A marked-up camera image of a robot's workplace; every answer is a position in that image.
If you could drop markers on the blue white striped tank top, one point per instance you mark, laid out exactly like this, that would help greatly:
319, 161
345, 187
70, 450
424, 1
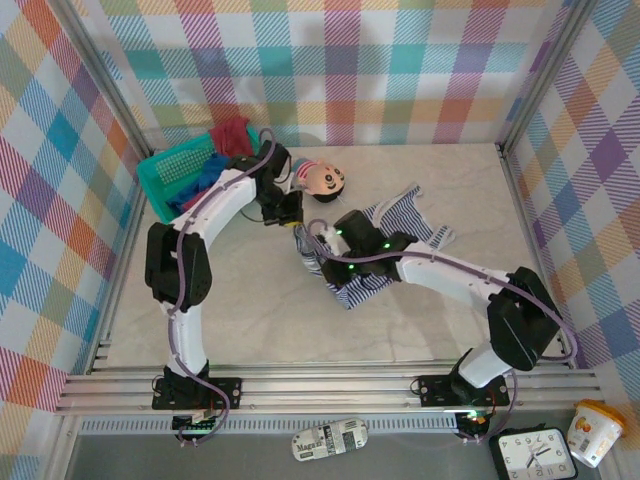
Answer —
400, 220

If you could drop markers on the dark red tank top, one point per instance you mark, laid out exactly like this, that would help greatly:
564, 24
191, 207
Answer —
232, 135

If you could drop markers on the plain blue tank top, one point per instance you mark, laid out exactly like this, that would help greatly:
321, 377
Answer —
212, 172

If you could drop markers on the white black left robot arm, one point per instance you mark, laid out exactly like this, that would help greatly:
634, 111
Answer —
175, 265

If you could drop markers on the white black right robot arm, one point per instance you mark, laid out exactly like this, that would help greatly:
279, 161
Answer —
520, 320

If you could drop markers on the plush boy doll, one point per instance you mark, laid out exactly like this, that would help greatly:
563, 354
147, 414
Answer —
325, 180

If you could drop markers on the teal plastic basket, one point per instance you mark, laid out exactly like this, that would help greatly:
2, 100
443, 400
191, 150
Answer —
170, 167

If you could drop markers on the newspaper print pencil case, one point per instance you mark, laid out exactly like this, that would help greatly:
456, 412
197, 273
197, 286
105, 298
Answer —
330, 440

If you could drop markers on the black square alarm clock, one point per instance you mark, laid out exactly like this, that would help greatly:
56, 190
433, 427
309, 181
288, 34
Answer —
532, 455

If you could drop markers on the white cup with yellow lid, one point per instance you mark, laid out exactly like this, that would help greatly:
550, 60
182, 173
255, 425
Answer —
595, 435

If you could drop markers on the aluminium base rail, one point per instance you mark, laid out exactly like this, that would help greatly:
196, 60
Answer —
325, 390

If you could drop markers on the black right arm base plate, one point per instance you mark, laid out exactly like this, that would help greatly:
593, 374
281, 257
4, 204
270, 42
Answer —
435, 390

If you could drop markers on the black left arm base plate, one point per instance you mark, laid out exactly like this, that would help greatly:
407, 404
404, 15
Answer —
225, 392

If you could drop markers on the aluminium frame post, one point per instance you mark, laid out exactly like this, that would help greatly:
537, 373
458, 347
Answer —
547, 75
100, 75

